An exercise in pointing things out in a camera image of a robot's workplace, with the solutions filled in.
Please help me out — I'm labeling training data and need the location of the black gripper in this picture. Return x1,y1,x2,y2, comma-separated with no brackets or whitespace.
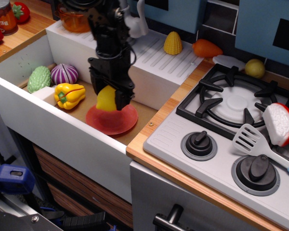
88,54,134,111

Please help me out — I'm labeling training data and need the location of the yellow plastic lemon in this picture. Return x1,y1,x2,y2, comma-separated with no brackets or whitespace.
96,85,117,112

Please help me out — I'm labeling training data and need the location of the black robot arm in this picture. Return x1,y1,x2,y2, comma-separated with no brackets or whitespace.
61,0,135,111

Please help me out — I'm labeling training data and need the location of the red plastic plate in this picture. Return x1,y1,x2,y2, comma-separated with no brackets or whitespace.
85,104,138,135

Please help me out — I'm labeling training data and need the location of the white toy plate piece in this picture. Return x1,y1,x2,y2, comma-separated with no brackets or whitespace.
212,55,246,71

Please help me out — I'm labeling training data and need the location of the yellow toy bell pepper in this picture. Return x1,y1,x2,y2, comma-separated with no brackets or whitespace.
54,83,86,110

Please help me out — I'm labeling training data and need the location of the purple toy onion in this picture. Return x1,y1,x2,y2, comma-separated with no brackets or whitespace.
51,64,79,85

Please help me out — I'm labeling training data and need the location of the white foam block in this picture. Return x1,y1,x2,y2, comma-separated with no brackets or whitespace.
32,87,57,106

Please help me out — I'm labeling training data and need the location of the white sink basin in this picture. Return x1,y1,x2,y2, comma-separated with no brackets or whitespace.
0,12,205,204

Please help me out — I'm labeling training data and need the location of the grey toy faucet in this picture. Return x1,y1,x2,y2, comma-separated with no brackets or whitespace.
119,0,149,45

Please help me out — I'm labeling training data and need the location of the green toy bitter gourd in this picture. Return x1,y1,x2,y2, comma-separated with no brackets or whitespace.
27,66,51,93

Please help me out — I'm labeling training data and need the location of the orange transparent pot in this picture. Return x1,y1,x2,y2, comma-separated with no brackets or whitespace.
56,3,90,33

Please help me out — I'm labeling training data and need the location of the yellow toy corn piece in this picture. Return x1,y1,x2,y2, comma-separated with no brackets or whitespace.
163,31,183,55

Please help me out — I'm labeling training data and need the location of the small black stove knob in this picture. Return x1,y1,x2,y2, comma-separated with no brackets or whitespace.
181,131,218,161

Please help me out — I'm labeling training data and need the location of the orange toy carrot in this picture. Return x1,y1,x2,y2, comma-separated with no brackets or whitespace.
192,38,223,58

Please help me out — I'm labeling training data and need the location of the black stove grate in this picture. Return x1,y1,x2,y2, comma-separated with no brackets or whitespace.
176,64,289,140

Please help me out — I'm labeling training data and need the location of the red toy strawberry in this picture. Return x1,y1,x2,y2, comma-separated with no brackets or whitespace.
12,2,30,24

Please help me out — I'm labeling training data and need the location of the blue clamp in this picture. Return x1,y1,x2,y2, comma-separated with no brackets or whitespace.
0,164,36,194

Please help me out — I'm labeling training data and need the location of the toy beans can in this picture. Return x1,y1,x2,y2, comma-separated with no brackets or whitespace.
0,0,18,36

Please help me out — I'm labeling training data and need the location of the yellow toy potato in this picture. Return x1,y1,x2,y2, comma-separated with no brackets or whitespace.
245,59,265,79

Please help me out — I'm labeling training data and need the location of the large black stove knob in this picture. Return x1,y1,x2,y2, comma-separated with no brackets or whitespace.
231,154,280,196

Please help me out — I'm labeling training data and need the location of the red white toy sushi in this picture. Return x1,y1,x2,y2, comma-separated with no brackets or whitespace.
263,103,289,147

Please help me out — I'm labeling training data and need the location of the metal oven door handle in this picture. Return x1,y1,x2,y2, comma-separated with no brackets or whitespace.
153,204,192,231

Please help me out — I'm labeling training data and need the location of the grey spatula blue handle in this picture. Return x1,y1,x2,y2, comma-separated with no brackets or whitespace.
232,124,289,172

